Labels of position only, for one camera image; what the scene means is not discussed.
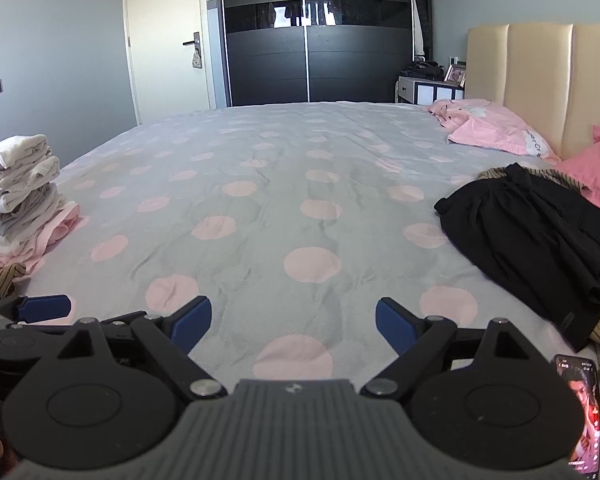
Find pink pillow with print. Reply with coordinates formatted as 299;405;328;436
427;99;560;162

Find stack of folded light clothes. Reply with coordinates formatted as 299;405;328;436
0;134;62;258

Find white bedside table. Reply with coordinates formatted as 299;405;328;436
394;76;464;106

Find black shorts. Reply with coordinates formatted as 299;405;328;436
434;164;600;351

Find hanging white garment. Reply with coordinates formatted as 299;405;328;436
412;0;426;58

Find pink folded garment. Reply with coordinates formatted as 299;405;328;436
0;200;82;276

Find olive striped garment at left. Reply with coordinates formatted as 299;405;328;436
0;263;26;297

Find smartphone with lit screen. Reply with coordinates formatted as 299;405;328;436
552;354;600;479

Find white door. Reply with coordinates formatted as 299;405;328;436
123;0;212;124

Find black door handle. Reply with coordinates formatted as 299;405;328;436
183;32;202;70

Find picture frame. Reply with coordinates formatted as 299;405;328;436
444;63;466;87

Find black sliding wardrobe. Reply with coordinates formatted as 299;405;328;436
221;0;414;106

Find beige padded headboard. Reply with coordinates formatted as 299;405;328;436
465;22;600;158

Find black bag on nightstand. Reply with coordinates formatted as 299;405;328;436
400;60;444;81

